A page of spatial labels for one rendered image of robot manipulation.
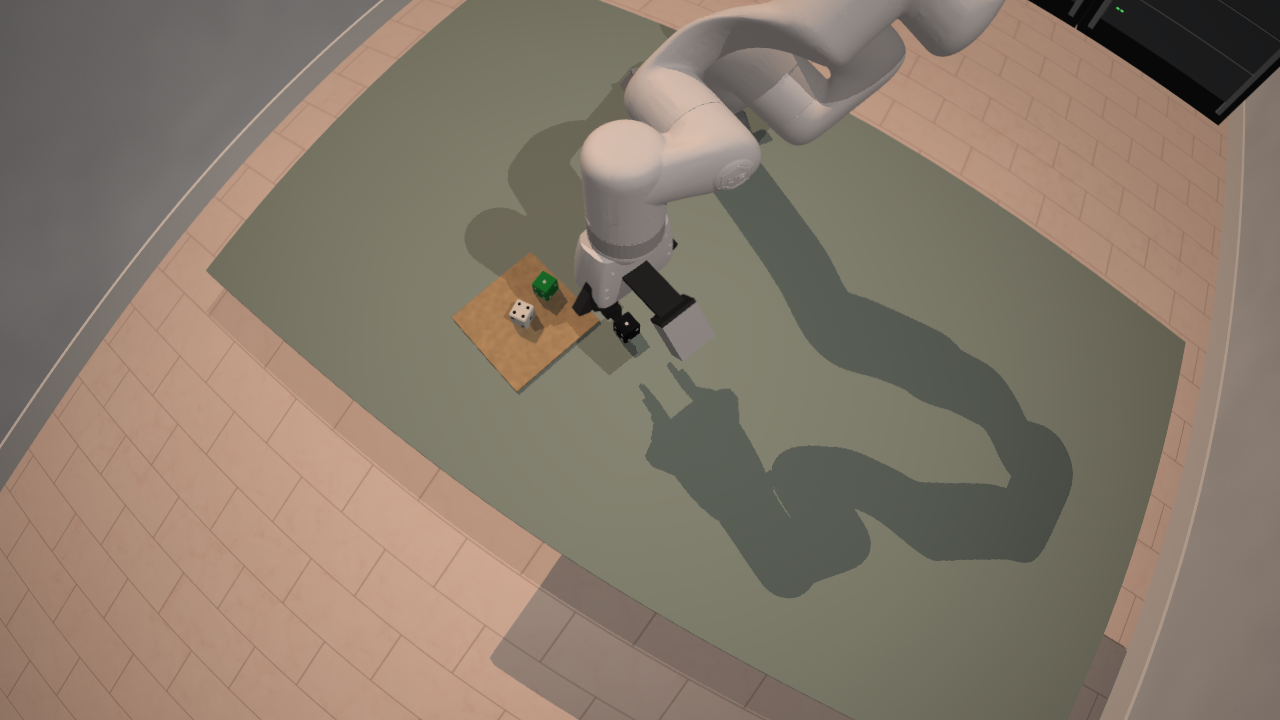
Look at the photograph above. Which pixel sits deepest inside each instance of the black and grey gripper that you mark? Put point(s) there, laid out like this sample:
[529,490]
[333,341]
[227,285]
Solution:
[604,275]

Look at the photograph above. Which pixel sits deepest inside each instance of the tan mat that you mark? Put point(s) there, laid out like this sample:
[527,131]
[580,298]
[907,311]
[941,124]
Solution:
[520,354]

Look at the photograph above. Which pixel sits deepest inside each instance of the green die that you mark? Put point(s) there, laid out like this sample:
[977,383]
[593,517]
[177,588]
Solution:
[545,286]

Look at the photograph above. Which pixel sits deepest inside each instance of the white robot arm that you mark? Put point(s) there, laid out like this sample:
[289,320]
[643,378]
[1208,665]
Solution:
[630,171]

